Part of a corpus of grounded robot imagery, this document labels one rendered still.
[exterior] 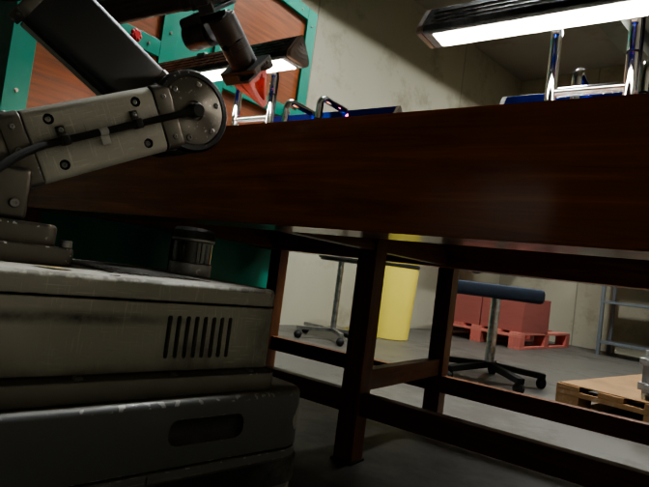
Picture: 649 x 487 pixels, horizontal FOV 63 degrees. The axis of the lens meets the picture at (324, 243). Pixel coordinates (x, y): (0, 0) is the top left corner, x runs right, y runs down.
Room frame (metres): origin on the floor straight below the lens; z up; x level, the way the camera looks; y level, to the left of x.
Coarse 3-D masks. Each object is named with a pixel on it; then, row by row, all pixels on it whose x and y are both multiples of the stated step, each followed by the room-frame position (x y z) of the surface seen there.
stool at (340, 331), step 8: (320, 256) 4.00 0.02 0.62; (328, 256) 3.91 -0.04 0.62; (336, 280) 4.04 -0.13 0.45; (336, 288) 4.03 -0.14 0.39; (336, 296) 4.03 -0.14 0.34; (336, 304) 4.03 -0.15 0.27; (336, 312) 4.03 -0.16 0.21; (336, 320) 4.04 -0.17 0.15; (296, 328) 3.91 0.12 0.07; (304, 328) 3.92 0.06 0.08; (312, 328) 3.95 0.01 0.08; (320, 328) 3.98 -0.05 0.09; (328, 328) 4.02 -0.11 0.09; (336, 328) 4.08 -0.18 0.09; (344, 328) 4.20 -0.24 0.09; (296, 336) 3.89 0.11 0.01
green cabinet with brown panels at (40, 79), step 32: (0, 0) 1.57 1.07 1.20; (256, 0) 2.27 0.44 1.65; (288, 0) 2.42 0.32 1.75; (0, 32) 1.55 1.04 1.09; (128, 32) 1.79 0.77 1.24; (160, 32) 1.90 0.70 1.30; (256, 32) 2.29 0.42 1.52; (288, 32) 2.46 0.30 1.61; (0, 64) 1.53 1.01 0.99; (32, 64) 1.55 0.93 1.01; (0, 96) 1.50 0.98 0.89; (32, 96) 1.58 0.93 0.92; (64, 96) 1.65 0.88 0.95; (224, 96) 2.19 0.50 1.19; (288, 96) 2.51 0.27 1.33
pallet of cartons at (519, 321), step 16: (464, 304) 5.61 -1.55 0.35; (480, 304) 5.49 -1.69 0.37; (512, 304) 5.25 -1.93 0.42; (528, 304) 5.23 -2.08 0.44; (544, 304) 5.49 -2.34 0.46; (464, 320) 5.60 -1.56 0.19; (480, 320) 5.50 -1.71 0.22; (512, 320) 5.24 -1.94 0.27; (528, 320) 5.26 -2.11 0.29; (544, 320) 5.52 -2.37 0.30; (480, 336) 5.42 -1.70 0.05; (512, 336) 5.19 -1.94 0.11; (528, 336) 6.33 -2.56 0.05; (544, 336) 5.59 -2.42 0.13; (560, 336) 6.08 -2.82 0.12
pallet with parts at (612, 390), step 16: (560, 384) 2.41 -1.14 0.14; (576, 384) 2.41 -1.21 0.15; (592, 384) 2.48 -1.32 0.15; (608, 384) 2.54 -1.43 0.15; (624, 384) 2.61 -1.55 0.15; (640, 384) 2.24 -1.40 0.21; (560, 400) 2.41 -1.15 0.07; (576, 400) 2.36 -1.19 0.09; (592, 400) 2.31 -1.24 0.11; (608, 400) 2.26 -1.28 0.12; (624, 400) 2.22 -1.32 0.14; (640, 400) 2.19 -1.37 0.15
